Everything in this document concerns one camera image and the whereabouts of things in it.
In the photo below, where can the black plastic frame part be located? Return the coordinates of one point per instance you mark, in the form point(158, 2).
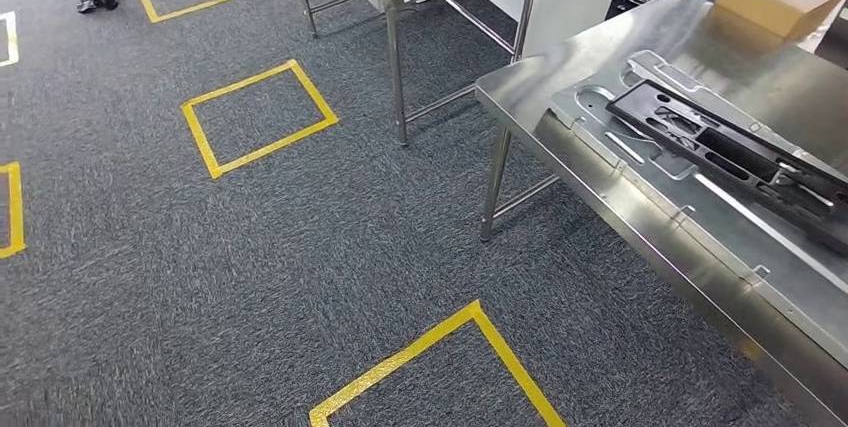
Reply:
point(629, 104)

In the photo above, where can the steel workbench table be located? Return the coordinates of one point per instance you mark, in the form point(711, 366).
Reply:
point(530, 79)

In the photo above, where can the white cabinet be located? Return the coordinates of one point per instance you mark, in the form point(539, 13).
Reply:
point(570, 0)

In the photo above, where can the grey stamped metal plate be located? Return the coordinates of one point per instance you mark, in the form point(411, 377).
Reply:
point(729, 225)

